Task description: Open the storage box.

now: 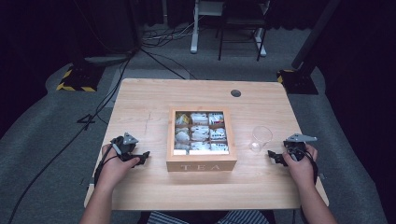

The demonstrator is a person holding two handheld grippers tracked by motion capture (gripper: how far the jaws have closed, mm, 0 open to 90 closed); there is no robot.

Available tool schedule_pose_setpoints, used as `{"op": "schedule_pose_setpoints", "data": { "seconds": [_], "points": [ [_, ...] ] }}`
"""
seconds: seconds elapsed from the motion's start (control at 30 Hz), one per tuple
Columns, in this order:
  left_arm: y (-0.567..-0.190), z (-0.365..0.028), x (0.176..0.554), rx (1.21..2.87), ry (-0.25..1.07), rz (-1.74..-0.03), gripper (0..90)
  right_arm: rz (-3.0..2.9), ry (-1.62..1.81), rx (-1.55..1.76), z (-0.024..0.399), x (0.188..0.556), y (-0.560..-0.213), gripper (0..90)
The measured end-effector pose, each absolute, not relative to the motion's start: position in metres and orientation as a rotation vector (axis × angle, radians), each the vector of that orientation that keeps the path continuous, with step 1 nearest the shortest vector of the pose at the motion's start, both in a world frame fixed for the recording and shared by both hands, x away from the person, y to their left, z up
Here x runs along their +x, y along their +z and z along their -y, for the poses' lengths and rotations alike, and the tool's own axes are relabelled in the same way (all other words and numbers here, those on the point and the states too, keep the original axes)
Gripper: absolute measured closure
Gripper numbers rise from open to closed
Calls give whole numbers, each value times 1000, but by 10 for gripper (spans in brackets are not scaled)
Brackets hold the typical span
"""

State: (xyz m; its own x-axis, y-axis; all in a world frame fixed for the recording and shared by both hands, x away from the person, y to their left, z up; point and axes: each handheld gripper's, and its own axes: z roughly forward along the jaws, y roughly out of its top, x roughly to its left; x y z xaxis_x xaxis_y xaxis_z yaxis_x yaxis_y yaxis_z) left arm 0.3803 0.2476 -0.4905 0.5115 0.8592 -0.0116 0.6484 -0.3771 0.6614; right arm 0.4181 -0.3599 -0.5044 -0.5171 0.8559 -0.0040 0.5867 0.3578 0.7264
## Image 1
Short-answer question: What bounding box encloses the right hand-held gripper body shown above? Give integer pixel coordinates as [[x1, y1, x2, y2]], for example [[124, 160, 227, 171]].
[[282, 133, 318, 162]]

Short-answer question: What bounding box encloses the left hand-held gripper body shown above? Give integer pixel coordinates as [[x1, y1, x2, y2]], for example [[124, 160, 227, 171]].
[[110, 132, 140, 162]]

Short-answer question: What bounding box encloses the person's right hand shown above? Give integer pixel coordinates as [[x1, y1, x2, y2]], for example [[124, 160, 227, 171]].
[[281, 144, 319, 189]]

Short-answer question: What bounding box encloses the person's left hand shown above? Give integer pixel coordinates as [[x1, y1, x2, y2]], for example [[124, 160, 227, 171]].
[[97, 143, 141, 189]]

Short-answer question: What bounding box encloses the clear glass cup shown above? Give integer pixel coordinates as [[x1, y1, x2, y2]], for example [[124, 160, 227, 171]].
[[247, 125, 275, 154]]

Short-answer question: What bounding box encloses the wooden tea box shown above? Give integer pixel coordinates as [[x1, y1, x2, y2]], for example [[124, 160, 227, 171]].
[[165, 106, 238, 173]]

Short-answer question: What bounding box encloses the group of tea bags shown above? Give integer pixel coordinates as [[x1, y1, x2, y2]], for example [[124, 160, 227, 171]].
[[174, 111, 230, 156]]

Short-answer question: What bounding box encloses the black yellow striped stand base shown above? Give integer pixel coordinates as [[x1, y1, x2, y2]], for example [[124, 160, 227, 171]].
[[55, 63, 106, 93], [276, 68, 319, 95]]

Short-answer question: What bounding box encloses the person's striped clothing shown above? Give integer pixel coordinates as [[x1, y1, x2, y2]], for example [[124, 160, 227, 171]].
[[145, 209, 271, 224]]

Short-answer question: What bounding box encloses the black slanted stand pole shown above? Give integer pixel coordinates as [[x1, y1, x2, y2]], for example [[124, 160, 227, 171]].
[[290, 0, 342, 71]]

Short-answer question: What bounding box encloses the black chair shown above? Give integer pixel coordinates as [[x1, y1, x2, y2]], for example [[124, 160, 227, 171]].
[[217, 0, 271, 63]]

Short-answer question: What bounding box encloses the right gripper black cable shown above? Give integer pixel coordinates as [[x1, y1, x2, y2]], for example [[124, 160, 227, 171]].
[[303, 148, 319, 185]]

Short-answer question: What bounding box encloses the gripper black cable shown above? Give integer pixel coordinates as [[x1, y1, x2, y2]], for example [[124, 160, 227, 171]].
[[303, 148, 319, 185], [93, 143, 121, 188]]

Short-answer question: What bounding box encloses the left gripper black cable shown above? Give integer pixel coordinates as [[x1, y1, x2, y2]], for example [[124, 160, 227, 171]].
[[93, 143, 121, 188]]

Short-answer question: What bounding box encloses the long black floor cable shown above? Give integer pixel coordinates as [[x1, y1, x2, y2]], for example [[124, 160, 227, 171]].
[[7, 46, 139, 224]]

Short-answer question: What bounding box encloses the bundle of floor cables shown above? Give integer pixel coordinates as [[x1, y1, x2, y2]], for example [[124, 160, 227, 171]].
[[140, 17, 204, 49]]

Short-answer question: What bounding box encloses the white desk frame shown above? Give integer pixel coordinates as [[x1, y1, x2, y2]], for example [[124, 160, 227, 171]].
[[190, 0, 268, 58]]

